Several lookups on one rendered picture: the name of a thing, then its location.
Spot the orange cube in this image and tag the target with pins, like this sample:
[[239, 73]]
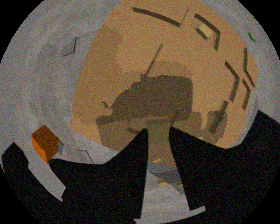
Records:
[[45, 143]]

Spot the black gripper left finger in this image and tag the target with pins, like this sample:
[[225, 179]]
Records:
[[123, 177]]

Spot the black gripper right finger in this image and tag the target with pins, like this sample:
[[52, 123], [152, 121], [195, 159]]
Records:
[[204, 167]]

